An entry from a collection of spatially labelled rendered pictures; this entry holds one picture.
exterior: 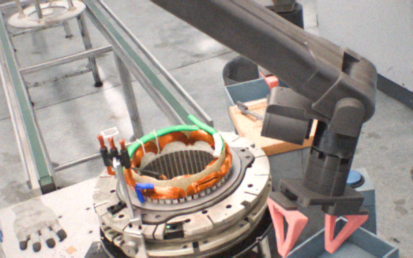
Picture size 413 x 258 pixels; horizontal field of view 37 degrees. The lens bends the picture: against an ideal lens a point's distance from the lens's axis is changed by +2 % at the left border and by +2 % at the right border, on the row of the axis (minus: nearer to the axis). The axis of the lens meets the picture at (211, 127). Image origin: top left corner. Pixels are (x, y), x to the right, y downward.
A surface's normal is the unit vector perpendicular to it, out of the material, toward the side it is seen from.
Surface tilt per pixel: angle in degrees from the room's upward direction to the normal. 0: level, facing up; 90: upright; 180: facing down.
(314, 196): 24
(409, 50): 90
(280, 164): 90
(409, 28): 90
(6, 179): 0
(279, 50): 100
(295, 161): 90
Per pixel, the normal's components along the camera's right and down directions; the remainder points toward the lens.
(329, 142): -0.40, 0.18
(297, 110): -0.23, 0.71
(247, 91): 0.18, 0.45
